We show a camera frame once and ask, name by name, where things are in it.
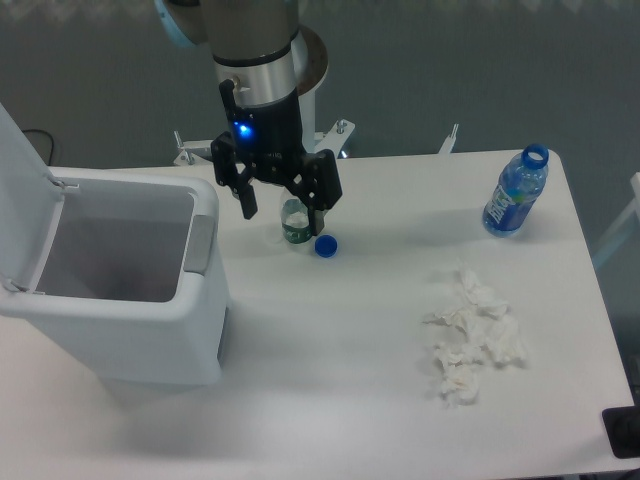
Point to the small clear plastic bottle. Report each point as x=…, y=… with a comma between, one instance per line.
x=295, y=227

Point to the blue bottle cap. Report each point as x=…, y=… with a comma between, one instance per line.
x=326, y=246

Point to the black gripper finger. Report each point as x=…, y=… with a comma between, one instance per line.
x=317, y=184
x=226, y=173

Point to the crumpled white tissue pile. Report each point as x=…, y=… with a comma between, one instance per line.
x=483, y=333

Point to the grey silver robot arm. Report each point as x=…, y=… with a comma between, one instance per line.
x=251, y=44

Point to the black device at corner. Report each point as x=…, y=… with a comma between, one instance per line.
x=622, y=428

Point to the white trash can lid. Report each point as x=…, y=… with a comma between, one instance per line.
x=31, y=205

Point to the white trash can body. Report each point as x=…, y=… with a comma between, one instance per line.
x=133, y=287

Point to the blue plastic drink bottle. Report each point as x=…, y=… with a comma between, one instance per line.
x=519, y=185

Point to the white frame at right edge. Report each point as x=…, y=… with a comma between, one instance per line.
x=620, y=229

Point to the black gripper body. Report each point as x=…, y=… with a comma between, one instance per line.
x=267, y=138

